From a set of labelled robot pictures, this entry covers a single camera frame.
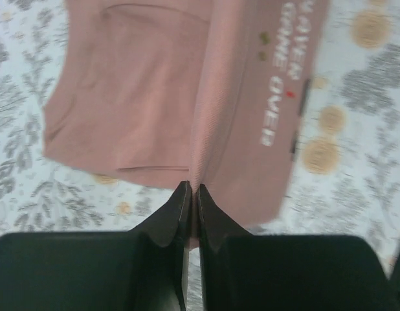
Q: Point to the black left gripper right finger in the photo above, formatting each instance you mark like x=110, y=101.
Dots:
x=241, y=271

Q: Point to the floral table mat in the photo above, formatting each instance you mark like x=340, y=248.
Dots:
x=345, y=178

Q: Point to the pink t shirt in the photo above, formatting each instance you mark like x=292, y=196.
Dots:
x=212, y=92

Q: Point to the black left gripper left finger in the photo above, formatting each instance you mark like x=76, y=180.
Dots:
x=144, y=268

